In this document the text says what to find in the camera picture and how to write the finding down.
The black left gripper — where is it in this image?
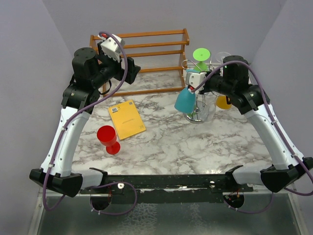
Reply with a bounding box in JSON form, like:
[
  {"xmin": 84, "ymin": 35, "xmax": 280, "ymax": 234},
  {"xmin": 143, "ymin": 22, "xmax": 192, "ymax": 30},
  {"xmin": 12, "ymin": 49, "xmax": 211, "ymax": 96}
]
[{"xmin": 91, "ymin": 42, "xmax": 140, "ymax": 88}]

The yellow plastic wine glass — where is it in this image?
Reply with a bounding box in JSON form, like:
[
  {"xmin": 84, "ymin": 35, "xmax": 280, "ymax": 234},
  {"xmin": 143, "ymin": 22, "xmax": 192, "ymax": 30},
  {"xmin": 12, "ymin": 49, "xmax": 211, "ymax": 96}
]
[{"xmin": 216, "ymin": 95, "xmax": 232, "ymax": 110}]

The clear round wine glass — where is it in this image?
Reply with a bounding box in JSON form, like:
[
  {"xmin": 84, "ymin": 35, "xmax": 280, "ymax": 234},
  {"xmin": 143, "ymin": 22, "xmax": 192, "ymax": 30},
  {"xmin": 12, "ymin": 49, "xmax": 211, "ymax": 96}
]
[{"xmin": 197, "ymin": 93, "xmax": 217, "ymax": 122}]

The clear champagne flute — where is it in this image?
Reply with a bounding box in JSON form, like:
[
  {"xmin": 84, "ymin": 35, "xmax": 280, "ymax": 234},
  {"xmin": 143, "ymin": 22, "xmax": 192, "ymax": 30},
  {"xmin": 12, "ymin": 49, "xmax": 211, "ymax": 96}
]
[{"xmin": 215, "ymin": 52, "xmax": 231, "ymax": 64}]

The green plastic wine glass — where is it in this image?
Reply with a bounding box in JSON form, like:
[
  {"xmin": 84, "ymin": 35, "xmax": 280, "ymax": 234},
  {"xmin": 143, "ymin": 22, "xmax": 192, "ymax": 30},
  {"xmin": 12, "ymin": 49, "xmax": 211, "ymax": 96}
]
[{"xmin": 193, "ymin": 47, "xmax": 211, "ymax": 71}]

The blue plastic wine glass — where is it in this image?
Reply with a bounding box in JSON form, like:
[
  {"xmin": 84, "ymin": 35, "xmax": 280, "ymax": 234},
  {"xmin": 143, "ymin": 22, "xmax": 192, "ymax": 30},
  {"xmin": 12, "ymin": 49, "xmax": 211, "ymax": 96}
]
[{"xmin": 174, "ymin": 86, "xmax": 196, "ymax": 114}]

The red plastic wine glass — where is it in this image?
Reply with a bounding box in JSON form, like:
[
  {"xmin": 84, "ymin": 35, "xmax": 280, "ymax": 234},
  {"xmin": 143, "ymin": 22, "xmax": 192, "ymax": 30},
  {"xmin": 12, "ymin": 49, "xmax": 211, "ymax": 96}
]
[{"xmin": 97, "ymin": 125, "xmax": 121, "ymax": 155}]

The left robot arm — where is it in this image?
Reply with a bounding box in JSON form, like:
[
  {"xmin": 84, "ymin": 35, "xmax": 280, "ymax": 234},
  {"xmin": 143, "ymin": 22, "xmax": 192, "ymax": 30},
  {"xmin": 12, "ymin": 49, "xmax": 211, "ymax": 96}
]
[{"xmin": 29, "ymin": 39, "xmax": 140, "ymax": 197}]

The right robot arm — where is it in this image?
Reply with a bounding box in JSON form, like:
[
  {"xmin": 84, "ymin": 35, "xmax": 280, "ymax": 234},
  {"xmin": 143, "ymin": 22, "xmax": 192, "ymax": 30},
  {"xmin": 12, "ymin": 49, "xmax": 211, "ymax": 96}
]
[{"xmin": 204, "ymin": 55, "xmax": 313, "ymax": 192}]

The wooden shelf rack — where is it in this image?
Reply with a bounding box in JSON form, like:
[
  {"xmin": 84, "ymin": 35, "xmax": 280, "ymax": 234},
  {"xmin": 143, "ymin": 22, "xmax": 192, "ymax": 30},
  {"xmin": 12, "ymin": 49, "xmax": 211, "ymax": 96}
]
[{"xmin": 89, "ymin": 28, "xmax": 190, "ymax": 97}]

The chrome wine glass rack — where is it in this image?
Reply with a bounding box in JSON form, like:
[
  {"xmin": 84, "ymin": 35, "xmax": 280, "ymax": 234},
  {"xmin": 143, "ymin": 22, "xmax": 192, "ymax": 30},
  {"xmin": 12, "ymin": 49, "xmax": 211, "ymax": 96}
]
[{"xmin": 184, "ymin": 62, "xmax": 217, "ymax": 124}]

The yellow book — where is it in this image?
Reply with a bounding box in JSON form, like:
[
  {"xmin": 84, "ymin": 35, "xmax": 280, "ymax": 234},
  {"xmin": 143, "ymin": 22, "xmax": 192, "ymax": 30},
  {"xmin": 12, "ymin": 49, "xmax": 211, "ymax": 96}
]
[{"xmin": 108, "ymin": 100, "xmax": 146, "ymax": 140}]

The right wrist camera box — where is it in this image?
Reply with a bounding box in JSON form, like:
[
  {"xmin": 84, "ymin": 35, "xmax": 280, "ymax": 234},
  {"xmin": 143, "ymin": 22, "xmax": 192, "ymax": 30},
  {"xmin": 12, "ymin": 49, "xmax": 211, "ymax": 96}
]
[{"xmin": 185, "ymin": 70, "xmax": 207, "ymax": 91}]

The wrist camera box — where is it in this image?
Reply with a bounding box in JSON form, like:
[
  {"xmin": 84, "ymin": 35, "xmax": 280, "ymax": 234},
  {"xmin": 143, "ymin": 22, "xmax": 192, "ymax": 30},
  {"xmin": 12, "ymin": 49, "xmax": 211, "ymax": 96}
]
[
  {"xmin": 98, "ymin": 33, "xmax": 121, "ymax": 62},
  {"xmin": 185, "ymin": 70, "xmax": 207, "ymax": 91}
]

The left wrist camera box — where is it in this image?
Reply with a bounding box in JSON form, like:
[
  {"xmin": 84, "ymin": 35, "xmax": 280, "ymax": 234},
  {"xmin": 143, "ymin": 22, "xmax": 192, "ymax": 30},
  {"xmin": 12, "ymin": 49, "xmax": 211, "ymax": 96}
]
[{"xmin": 98, "ymin": 33, "xmax": 121, "ymax": 62}]

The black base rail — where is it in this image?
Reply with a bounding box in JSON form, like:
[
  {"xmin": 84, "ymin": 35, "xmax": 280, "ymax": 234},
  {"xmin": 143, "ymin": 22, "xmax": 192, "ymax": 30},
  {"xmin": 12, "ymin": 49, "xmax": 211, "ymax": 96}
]
[{"xmin": 80, "ymin": 174, "xmax": 253, "ymax": 204}]

